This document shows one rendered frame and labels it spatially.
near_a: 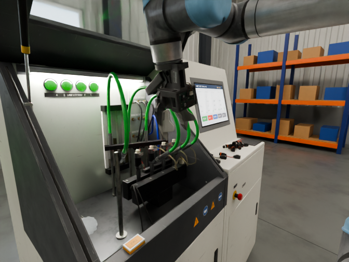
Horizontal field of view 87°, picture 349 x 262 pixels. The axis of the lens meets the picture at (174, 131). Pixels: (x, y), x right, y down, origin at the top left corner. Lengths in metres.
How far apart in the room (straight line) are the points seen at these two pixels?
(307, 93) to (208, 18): 5.50
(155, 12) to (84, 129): 0.67
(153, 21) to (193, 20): 0.10
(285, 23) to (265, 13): 0.04
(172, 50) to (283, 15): 0.22
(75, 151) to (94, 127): 0.14
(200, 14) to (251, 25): 0.13
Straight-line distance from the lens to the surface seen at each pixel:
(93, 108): 0.98
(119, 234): 0.80
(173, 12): 0.41
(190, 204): 0.72
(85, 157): 1.00
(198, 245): 0.87
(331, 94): 5.74
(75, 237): 0.53
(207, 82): 1.34
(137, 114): 1.13
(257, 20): 0.45
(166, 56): 0.45
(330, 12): 0.42
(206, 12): 0.37
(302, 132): 5.93
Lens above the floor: 1.34
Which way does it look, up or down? 11 degrees down
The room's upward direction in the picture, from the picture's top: straight up
